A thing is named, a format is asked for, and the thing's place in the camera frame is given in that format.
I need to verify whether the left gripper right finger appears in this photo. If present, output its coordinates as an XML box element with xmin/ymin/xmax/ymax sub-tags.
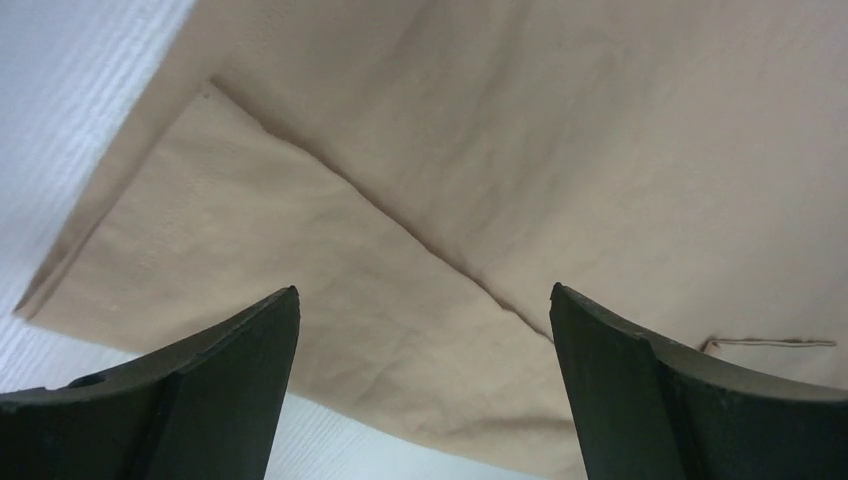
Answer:
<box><xmin>550</xmin><ymin>284</ymin><xmax>847</xmax><ymax>479</ymax></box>

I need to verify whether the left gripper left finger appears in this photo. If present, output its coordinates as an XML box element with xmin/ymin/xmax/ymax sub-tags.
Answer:
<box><xmin>1</xmin><ymin>287</ymin><xmax>300</xmax><ymax>479</ymax></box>

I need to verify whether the beige t-shirt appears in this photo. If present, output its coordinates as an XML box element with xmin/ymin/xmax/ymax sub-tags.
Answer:
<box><xmin>15</xmin><ymin>1</ymin><xmax>847</xmax><ymax>479</ymax></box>

